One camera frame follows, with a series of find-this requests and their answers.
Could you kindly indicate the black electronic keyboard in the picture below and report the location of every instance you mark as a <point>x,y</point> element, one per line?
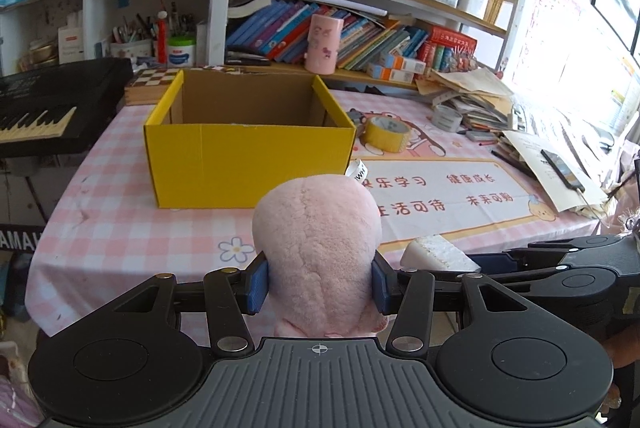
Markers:
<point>60,103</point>

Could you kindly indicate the black pen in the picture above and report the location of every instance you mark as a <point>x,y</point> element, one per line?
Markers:
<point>512,163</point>

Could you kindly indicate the white paper envelope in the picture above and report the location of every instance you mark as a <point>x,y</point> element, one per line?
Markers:
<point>540,183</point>

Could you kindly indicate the pink plush pig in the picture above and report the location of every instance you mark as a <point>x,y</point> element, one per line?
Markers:
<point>315,248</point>

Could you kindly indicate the red tassel ornament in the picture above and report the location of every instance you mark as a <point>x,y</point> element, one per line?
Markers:
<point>161,38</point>

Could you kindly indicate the orange and white carton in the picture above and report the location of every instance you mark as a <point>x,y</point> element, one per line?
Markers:
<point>405,62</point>
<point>392,73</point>

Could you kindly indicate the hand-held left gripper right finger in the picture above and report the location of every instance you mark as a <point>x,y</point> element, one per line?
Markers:
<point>382,285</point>

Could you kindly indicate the grey clear tape roll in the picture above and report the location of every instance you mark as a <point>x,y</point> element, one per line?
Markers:
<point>445,121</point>

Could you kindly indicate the white sponge block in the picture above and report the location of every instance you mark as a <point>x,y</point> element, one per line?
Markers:
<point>437,253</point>

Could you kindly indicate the white box red label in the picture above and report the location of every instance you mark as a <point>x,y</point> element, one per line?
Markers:
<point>71,46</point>

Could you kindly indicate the row of books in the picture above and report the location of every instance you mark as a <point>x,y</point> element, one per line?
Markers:
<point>370,43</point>

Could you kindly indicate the person's right forearm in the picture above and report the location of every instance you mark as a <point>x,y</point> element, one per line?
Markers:
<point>622,348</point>

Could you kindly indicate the yellow tape roll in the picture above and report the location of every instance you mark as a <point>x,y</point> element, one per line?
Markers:
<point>382,141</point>

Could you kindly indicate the white jar blue label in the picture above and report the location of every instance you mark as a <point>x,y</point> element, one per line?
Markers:
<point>181,53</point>

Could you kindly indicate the pink cylinder container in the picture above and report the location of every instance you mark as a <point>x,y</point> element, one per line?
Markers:
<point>322,43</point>

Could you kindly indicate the pile of papers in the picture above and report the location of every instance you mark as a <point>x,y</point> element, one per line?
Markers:
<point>470,93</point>

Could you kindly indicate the white storage box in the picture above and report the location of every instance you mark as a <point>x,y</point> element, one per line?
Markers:
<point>474,2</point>

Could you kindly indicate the grey fuzzy charm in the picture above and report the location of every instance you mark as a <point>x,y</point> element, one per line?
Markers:
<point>631,220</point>

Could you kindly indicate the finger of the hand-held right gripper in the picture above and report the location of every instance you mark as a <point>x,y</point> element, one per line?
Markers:
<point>560,249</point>
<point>500,264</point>

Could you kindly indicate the white pen cup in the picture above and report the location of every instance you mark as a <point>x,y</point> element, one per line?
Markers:
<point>131,48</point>

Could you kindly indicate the alphabet wall poster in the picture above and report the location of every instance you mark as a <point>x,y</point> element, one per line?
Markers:
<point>545,23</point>

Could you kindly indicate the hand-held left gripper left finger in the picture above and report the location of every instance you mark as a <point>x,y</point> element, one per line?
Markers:
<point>258,285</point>

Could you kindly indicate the grey pen case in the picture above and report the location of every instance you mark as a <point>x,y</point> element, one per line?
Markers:
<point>482,137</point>

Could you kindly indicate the red book box set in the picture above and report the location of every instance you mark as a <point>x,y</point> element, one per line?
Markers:
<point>447,46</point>

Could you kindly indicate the pink checked cloth desktop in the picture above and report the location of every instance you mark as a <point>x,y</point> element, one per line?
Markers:
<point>115,228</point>

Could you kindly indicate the wooden chessboard box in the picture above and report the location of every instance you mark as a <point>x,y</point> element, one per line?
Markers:
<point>150,86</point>

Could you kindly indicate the black smartphone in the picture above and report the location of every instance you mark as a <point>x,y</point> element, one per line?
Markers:
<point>562,169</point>

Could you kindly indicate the yellow cardboard box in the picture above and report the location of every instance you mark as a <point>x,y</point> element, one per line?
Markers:
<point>240,163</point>

